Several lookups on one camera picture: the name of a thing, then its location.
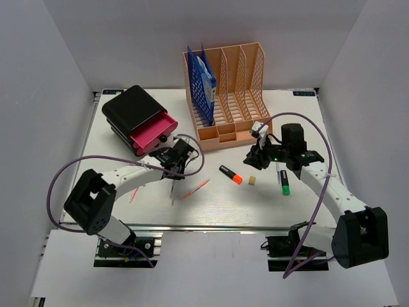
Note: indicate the blue plastic folder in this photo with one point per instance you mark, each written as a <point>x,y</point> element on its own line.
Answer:
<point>203,84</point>

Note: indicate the orange clear pen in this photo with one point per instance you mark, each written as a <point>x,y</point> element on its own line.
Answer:
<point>201,185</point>

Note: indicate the blue clear pen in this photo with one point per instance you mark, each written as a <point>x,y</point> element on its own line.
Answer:
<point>278,170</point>

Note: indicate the clear grey pen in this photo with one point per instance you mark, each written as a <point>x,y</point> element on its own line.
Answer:
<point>172,192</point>

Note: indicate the green black highlighter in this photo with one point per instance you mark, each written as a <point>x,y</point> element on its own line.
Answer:
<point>285,183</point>

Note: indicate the pink clear pen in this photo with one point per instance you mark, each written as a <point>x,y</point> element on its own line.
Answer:
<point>132,196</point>

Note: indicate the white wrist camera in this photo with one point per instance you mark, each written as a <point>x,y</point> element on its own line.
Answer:
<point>183,148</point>
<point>260,131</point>

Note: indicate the small tan eraser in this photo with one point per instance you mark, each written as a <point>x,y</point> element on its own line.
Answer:
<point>252,180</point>

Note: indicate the peach plastic file organizer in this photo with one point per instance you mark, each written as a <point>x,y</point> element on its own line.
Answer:
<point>239,101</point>

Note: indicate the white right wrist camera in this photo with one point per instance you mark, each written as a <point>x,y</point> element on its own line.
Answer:
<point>260,131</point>

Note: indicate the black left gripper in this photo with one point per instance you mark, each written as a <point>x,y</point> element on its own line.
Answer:
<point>177,176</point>

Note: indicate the black pink drawer unit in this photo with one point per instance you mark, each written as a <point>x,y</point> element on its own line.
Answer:
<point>139,120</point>

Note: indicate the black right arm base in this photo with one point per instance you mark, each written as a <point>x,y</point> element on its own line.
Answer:
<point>287,251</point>

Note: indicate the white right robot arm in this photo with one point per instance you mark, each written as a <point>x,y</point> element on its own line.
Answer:
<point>361,232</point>

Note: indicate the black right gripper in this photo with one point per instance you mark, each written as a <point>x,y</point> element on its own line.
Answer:
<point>256,157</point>

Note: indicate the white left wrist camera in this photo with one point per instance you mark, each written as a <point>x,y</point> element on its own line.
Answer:
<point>183,148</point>

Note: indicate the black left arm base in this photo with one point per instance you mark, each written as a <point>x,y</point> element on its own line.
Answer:
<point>109,256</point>

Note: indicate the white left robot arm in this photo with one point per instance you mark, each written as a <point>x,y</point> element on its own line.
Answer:
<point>92,199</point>

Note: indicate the orange black highlighter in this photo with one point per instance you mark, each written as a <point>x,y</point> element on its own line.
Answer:
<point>231,174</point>

